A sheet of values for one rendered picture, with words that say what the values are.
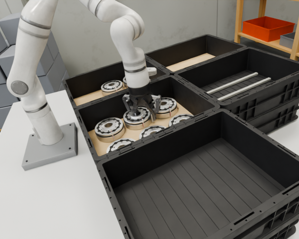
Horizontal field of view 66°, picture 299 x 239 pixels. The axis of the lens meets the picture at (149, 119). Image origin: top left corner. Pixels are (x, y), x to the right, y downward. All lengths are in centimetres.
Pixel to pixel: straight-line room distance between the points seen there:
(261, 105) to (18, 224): 88
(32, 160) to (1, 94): 154
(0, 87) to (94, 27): 151
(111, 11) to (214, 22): 328
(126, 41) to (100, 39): 278
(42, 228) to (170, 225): 43
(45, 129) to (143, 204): 57
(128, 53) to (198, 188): 42
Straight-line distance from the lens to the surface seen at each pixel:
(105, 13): 70
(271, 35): 331
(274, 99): 90
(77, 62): 352
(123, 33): 65
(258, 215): 48
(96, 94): 112
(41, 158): 103
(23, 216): 91
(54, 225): 83
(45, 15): 85
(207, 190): 62
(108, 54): 351
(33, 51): 88
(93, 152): 62
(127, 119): 83
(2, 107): 261
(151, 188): 63
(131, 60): 69
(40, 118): 100
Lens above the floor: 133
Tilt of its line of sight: 36 degrees down
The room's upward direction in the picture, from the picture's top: 10 degrees counter-clockwise
